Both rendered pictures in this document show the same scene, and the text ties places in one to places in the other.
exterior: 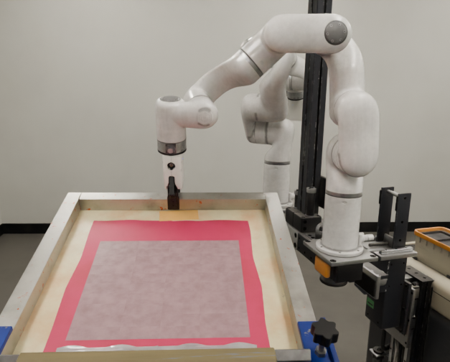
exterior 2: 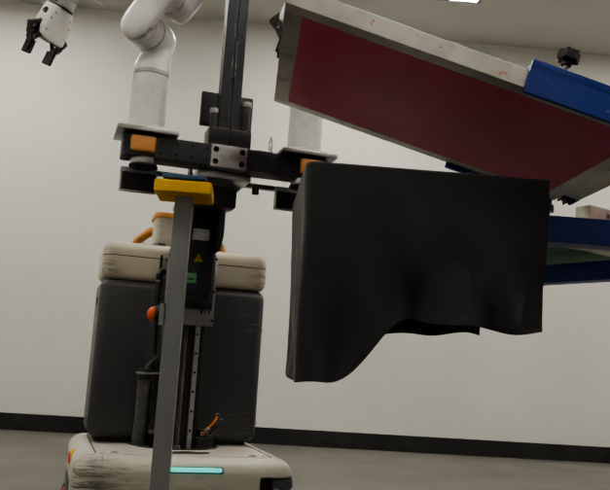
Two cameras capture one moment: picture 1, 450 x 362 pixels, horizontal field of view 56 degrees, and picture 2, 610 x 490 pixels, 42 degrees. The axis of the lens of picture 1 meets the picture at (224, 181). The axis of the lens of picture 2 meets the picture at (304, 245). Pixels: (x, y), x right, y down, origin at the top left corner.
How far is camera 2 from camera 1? 2.37 m
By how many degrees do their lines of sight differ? 93
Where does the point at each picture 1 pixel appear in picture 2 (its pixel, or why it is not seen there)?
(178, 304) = (439, 121)
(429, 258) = not seen: hidden behind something
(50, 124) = not seen: outside the picture
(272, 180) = (163, 96)
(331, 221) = (316, 122)
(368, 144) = not seen: hidden behind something
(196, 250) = (365, 99)
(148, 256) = (380, 87)
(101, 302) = (451, 96)
